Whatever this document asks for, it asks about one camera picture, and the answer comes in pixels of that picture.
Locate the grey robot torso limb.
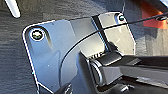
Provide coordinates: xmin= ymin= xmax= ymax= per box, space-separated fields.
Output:
xmin=77 ymin=49 xmax=168 ymax=94

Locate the white tube leg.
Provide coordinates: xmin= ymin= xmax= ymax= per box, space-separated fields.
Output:
xmin=4 ymin=0 xmax=22 ymax=19

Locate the thin black cable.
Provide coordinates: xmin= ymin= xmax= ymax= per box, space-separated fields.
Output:
xmin=58 ymin=12 xmax=168 ymax=88

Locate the silver base screw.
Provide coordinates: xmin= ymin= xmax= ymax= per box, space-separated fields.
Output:
xmin=29 ymin=28 xmax=45 ymax=42
xmin=116 ymin=13 xmax=127 ymax=23

